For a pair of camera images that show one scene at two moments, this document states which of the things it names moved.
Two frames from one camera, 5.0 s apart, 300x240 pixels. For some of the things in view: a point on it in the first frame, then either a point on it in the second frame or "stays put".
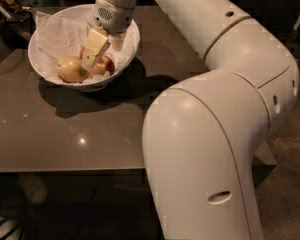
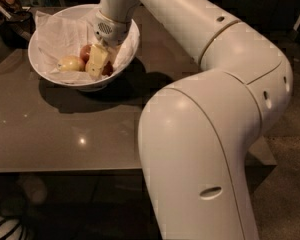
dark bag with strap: (18, 29) stays put
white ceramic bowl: (71, 50) stays put
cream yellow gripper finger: (118, 41) to (112, 52)
